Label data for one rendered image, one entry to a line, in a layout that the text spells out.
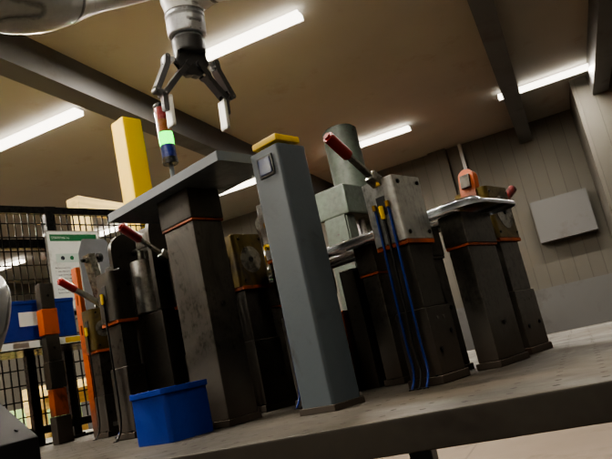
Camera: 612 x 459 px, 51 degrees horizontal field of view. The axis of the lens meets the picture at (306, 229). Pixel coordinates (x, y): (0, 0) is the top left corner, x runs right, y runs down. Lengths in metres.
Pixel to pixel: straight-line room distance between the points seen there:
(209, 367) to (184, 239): 0.25
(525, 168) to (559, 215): 0.96
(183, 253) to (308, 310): 0.33
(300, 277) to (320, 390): 0.18
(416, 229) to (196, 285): 0.42
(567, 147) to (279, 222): 9.79
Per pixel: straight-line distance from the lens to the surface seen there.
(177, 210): 1.25
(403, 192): 1.12
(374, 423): 0.76
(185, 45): 1.50
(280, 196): 1.05
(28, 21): 1.07
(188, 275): 1.23
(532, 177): 10.66
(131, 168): 2.89
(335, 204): 6.43
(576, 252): 10.49
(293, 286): 1.03
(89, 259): 1.94
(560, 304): 10.45
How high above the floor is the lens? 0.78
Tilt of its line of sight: 12 degrees up
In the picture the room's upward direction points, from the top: 12 degrees counter-clockwise
